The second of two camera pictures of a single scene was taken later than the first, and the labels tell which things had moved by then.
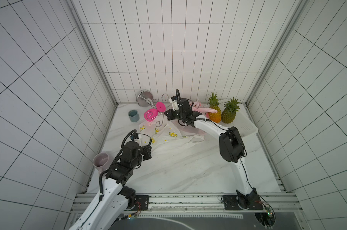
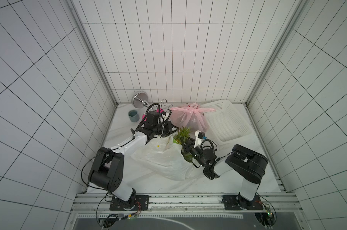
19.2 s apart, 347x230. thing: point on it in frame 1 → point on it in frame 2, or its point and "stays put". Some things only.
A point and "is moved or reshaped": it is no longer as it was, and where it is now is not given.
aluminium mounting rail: x=193 y=203 stays put
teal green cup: x=133 y=116 stays put
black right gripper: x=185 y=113 → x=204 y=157
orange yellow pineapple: x=213 y=103 → x=182 y=134
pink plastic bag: x=191 y=131 is moved or reshaped
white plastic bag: x=164 y=134 is moved or reshaped
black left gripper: x=146 y=150 → x=169 y=126
